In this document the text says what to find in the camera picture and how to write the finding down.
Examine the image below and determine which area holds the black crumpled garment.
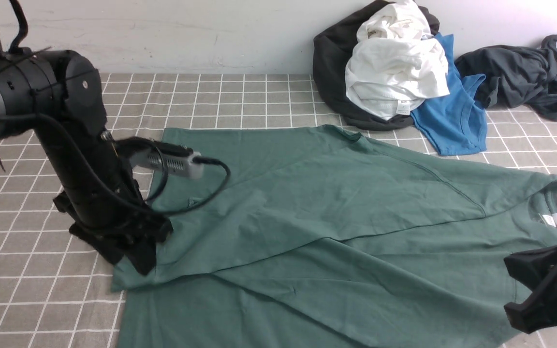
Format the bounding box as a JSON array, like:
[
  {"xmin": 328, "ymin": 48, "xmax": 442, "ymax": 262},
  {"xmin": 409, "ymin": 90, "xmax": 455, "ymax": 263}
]
[{"xmin": 312, "ymin": 0, "xmax": 440, "ymax": 131}]

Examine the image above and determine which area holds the blue t-shirt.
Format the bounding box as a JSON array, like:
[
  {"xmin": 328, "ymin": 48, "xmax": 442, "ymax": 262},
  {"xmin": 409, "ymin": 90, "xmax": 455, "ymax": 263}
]
[{"xmin": 411, "ymin": 33, "xmax": 487, "ymax": 156}]

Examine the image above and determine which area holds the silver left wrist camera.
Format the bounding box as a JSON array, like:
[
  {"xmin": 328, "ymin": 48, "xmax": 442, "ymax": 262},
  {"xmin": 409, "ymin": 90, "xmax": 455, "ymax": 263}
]
[{"xmin": 115, "ymin": 137, "xmax": 204, "ymax": 180}]

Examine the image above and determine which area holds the white crumpled shirt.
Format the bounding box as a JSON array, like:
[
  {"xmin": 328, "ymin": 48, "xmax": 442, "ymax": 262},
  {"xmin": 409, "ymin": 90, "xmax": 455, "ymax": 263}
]
[{"xmin": 345, "ymin": 0, "xmax": 450, "ymax": 120}]

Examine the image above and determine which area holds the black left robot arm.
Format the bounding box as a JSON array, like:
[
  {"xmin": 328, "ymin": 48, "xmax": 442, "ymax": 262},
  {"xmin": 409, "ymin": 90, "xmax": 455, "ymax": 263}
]
[{"xmin": 0, "ymin": 49, "xmax": 172, "ymax": 275}]

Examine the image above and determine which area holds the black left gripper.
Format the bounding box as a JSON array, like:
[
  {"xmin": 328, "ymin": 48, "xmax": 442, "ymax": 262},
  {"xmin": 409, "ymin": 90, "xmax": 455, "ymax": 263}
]
[{"xmin": 53, "ymin": 191, "xmax": 173, "ymax": 276}]

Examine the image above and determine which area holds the black camera cable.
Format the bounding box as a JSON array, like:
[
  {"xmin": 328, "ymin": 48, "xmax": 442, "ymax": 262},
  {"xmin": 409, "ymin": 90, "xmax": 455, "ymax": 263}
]
[{"xmin": 0, "ymin": 113, "xmax": 231, "ymax": 217}]

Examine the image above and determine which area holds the dark grey crumpled garment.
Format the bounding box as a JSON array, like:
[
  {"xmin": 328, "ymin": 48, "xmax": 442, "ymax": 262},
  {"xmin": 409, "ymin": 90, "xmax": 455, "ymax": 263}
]
[{"xmin": 454, "ymin": 35, "xmax": 557, "ymax": 122}]

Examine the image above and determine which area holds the green long sleeve shirt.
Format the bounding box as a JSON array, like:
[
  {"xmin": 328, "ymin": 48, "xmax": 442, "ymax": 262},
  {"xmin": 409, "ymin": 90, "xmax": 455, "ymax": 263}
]
[{"xmin": 113, "ymin": 125, "xmax": 557, "ymax": 348}]

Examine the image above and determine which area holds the grey checkered tablecloth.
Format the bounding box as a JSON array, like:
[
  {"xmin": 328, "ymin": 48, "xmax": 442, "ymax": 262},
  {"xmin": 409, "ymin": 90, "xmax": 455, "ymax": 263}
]
[{"xmin": 0, "ymin": 73, "xmax": 557, "ymax": 348}]

